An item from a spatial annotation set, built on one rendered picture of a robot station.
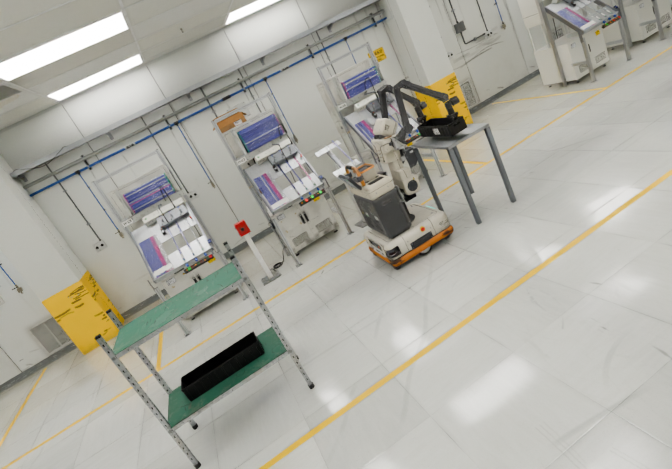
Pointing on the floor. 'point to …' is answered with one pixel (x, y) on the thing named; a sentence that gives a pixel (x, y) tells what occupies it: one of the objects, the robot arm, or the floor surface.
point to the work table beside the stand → (462, 163)
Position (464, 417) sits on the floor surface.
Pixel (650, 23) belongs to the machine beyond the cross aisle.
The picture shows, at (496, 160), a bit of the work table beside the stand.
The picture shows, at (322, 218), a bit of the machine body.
